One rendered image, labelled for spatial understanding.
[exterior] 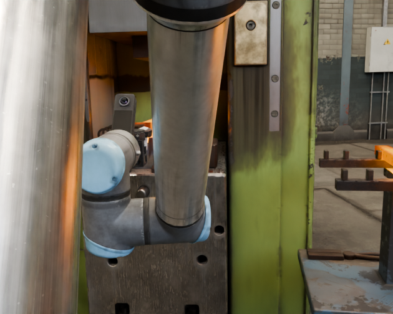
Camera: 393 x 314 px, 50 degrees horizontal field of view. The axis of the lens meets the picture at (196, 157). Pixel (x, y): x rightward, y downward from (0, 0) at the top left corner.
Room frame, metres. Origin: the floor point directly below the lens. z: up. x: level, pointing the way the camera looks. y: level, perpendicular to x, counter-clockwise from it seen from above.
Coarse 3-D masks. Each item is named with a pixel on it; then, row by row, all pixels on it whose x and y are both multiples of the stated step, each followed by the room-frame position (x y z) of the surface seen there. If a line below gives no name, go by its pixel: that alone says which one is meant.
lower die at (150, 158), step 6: (150, 138) 1.10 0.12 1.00; (150, 144) 1.10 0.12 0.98; (150, 150) 1.10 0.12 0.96; (150, 156) 1.10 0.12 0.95; (144, 162) 1.10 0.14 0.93; (150, 162) 1.10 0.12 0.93; (132, 168) 1.10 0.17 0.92; (138, 168) 1.10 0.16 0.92; (144, 168) 1.10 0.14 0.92; (150, 168) 1.10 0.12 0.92
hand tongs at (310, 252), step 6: (312, 252) 0.98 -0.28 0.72; (318, 252) 0.98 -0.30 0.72; (324, 252) 0.98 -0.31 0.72; (330, 252) 0.98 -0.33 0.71; (336, 252) 0.98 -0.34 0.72; (342, 252) 0.98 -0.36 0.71; (348, 252) 0.98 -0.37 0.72; (354, 252) 0.98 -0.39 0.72; (360, 252) 0.98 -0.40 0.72; (366, 252) 0.98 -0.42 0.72; (372, 252) 0.98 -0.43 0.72; (378, 252) 0.98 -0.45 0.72; (312, 258) 0.97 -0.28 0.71; (318, 258) 0.97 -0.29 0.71; (324, 258) 0.96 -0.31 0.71; (330, 258) 0.96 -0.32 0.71; (336, 258) 0.96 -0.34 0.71; (342, 258) 0.96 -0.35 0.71; (348, 258) 0.96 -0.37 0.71; (354, 258) 0.96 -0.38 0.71; (360, 258) 0.96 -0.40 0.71; (366, 258) 0.96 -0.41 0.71; (372, 258) 0.95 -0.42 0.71; (378, 258) 0.95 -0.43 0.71
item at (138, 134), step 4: (136, 132) 0.93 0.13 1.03; (140, 132) 0.94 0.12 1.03; (136, 136) 0.93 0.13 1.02; (140, 136) 0.93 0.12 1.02; (144, 136) 0.94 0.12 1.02; (140, 140) 0.93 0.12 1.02; (140, 144) 0.93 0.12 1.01; (144, 144) 0.97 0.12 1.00; (140, 148) 0.93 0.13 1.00; (144, 148) 0.97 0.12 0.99; (140, 152) 0.93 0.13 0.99; (144, 152) 0.97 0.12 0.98; (140, 156) 0.93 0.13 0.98; (144, 156) 0.95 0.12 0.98; (140, 160) 0.93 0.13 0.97; (136, 164) 0.94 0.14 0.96; (140, 164) 0.93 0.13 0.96; (144, 164) 0.94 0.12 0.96
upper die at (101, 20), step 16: (96, 0) 1.11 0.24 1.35; (112, 0) 1.10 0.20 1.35; (128, 0) 1.10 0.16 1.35; (96, 16) 1.11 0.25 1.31; (112, 16) 1.10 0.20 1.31; (128, 16) 1.10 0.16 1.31; (144, 16) 1.10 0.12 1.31; (96, 32) 1.11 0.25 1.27; (112, 32) 1.11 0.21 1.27; (128, 32) 1.12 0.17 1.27; (144, 32) 1.12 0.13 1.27
